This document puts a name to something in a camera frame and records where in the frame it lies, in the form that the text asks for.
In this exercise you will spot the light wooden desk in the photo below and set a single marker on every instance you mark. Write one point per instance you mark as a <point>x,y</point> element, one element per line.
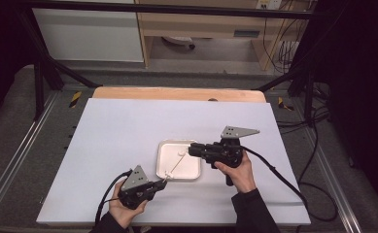
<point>202,24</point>

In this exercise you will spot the white power strip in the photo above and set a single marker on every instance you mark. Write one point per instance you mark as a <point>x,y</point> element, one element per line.
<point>269,4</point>

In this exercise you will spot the white cabinet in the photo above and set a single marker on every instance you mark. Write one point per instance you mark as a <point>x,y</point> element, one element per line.
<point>89,35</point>

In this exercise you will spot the person's right hand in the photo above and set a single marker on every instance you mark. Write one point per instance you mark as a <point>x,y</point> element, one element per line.
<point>240,178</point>

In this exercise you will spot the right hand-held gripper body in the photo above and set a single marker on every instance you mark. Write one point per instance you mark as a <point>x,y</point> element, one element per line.
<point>225,152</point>

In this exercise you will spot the black curtain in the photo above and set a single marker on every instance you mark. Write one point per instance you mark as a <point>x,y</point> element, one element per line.
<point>361,81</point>
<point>2,48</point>

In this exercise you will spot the white board sheet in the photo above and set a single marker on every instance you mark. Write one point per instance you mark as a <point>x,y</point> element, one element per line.
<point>118,136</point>

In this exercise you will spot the black metal frame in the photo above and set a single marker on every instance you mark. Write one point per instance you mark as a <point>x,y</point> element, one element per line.
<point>177,9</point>

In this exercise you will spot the aluminium floor rail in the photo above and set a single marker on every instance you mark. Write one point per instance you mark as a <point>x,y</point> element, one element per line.
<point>18,155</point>
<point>329,174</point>

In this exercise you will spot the thin wooden stick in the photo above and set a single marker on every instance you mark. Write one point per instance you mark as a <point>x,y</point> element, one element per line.
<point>176,165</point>

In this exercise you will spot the white paper ball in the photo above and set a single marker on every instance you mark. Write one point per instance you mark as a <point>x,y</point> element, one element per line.
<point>167,175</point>
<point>181,152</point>

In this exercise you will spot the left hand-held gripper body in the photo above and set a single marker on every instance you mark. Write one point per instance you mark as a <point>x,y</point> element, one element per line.
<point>136,191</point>

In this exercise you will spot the person's left hand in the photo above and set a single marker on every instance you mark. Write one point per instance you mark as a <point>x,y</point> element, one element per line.
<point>125,215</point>

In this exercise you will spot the office chair base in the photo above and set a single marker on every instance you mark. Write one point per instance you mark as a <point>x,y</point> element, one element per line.
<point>179,40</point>

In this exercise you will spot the wooden table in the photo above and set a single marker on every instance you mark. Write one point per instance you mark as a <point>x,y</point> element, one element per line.
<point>177,94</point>

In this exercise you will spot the white rectangular tray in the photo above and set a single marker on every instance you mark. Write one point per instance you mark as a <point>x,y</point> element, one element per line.
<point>189,168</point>

